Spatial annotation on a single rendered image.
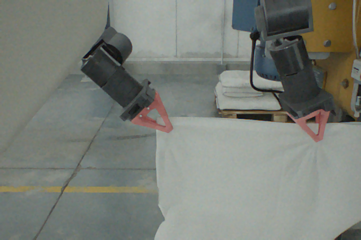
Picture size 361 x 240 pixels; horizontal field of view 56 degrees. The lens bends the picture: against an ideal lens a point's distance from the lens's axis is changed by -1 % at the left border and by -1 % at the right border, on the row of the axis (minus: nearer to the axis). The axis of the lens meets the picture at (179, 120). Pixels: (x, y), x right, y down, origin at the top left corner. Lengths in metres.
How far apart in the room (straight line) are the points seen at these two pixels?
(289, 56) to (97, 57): 0.32
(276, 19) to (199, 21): 5.07
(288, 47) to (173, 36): 5.09
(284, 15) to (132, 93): 0.29
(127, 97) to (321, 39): 0.49
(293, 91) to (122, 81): 0.30
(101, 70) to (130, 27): 5.08
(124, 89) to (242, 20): 0.39
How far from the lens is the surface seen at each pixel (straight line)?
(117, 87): 0.62
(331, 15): 0.89
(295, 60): 0.60
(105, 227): 2.15
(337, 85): 0.98
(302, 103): 0.63
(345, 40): 0.91
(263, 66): 0.93
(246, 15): 0.87
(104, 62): 0.62
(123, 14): 5.69
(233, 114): 3.55
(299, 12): 0.58
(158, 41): 5.67
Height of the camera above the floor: 1.31
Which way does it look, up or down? 21 degrees down
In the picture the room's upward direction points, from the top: straight up
